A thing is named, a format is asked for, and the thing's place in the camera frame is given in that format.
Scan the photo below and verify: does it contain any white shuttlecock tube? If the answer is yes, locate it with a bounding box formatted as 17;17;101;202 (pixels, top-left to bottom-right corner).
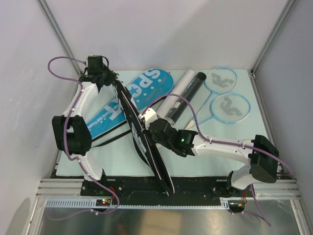
156;70;196;118

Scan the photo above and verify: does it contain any black racket cover bag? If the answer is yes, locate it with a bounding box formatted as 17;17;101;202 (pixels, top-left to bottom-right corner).
112;80;175;196

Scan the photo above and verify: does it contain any blue racket cover bag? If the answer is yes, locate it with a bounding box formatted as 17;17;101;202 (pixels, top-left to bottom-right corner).
86;68;174;147

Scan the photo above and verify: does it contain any black shuttlecock tube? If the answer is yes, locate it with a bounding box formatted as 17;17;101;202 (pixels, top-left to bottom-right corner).
165;72;206;126

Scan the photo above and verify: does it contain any blue racket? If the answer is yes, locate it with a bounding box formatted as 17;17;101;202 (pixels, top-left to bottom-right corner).
185;67;238;130
199;94;251;125

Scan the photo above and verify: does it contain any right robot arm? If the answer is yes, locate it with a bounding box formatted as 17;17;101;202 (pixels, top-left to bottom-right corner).
145;118;279;196

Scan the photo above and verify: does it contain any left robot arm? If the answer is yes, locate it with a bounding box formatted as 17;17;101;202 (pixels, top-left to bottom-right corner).
47;54;117;195

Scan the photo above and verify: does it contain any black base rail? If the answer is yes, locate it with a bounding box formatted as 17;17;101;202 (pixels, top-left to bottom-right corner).
80;176;255;209

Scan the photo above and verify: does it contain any left aluminium frame post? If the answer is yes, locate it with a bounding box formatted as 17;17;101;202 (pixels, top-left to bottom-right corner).
36;0;83;75

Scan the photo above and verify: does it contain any aluminium frame post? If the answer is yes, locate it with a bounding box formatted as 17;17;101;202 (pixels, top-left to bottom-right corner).
36;0;83;75
250;0;298;76

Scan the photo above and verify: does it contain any right aluminium frame post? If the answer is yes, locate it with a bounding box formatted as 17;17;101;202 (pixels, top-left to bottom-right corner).
250;0;298;76

